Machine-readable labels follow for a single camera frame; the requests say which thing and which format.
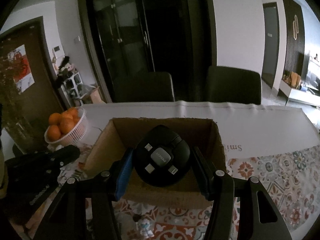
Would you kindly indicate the patterned tile table mat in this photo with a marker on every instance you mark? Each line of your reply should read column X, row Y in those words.
column 287, row 183

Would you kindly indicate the red and white door poster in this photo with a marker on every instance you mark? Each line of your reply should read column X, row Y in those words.
column 21, row 67

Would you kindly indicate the orange fruit back left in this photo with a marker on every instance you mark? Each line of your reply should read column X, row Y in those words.
column 54, row 119

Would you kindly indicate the dark glass cabinet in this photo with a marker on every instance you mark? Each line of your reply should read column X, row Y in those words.
column 150, row 50

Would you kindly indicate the small astronaut figurine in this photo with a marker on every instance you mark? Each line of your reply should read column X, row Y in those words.
column 145, row 228

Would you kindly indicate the brown cardboard box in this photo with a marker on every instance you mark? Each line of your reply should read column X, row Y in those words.
column 123, row 135

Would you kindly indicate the orange fruit back right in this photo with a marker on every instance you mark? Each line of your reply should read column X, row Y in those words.
column 73, row 111

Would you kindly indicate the white fruit basket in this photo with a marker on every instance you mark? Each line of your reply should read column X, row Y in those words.
column 77, row 133

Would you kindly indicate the orange fruit front left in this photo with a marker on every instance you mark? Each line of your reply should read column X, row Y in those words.
column 53, row 133

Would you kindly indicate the orange fruit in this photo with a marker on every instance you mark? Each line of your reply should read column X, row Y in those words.
column 54, row 119
column 73, row 111
column 66, row 125
column 53, row 133

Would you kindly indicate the white shoe shelf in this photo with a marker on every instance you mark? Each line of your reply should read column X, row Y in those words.
column 70, row 85

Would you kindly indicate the brown entrance door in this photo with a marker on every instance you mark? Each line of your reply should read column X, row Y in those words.
column 25, row 46

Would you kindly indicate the black dining chair right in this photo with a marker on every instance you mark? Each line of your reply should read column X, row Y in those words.
column 235, row 85

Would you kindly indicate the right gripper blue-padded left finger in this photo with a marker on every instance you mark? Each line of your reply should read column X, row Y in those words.
column 117, row 177

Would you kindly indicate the black round power device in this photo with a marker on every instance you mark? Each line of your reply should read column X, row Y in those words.
column 161, row 158

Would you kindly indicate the orange fruit middle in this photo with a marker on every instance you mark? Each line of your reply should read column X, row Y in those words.
column 66, row 125

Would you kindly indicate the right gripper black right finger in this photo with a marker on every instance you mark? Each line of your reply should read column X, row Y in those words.
column 214, row 184

